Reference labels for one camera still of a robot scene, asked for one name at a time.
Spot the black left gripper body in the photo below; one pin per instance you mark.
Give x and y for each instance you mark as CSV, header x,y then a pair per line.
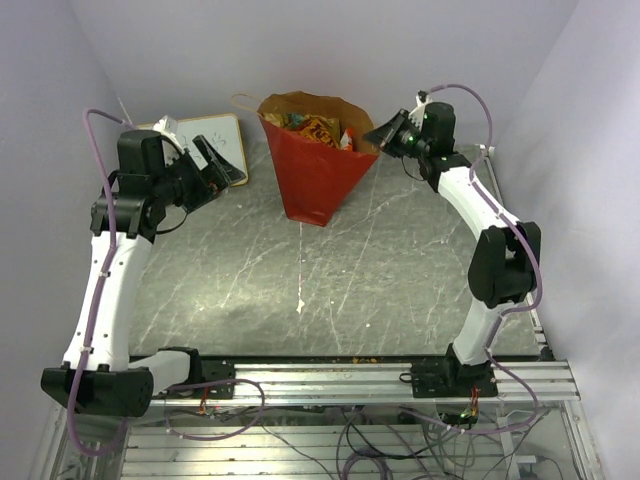
x,y
195,186

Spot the orange honey dijon chips bag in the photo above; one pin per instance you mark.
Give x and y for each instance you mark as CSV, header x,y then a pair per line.
x,y
321,129

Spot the colourful striped snack packet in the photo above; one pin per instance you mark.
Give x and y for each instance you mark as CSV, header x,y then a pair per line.
x,y
347,140

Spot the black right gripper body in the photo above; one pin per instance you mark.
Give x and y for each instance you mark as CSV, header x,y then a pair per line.
x,y
408,140

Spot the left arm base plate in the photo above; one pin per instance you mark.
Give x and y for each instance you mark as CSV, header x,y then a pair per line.
x,y
216,370

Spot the teal snack packet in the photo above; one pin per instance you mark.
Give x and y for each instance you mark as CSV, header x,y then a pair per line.
x,y
293,121

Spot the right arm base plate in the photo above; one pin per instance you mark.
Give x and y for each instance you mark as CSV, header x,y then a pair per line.
x,y
440,378

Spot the red paper bag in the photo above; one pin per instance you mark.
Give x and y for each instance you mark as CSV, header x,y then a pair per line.
x,y
313,179

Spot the small whiteboard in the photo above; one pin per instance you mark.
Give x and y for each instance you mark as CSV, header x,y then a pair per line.
x,y
222,131

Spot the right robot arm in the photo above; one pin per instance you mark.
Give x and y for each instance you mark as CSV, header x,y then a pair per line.
x,y
504,264

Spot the aluminium rail frame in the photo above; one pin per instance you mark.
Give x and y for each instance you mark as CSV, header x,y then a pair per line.
x,y
320,324

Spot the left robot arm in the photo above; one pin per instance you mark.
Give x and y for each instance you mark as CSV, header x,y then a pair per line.
x,y
97,376

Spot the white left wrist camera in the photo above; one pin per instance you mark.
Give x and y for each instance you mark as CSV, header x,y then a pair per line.
x,y
167,127

